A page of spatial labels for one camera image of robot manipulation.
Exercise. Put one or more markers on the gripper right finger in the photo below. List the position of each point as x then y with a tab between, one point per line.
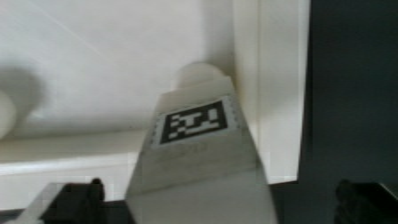
367	203

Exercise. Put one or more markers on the white square tabletop part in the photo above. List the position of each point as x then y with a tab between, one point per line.
92	53

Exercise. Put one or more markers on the white leg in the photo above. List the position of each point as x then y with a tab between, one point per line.
200	183

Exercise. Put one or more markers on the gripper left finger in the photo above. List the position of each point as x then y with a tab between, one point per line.
70	204

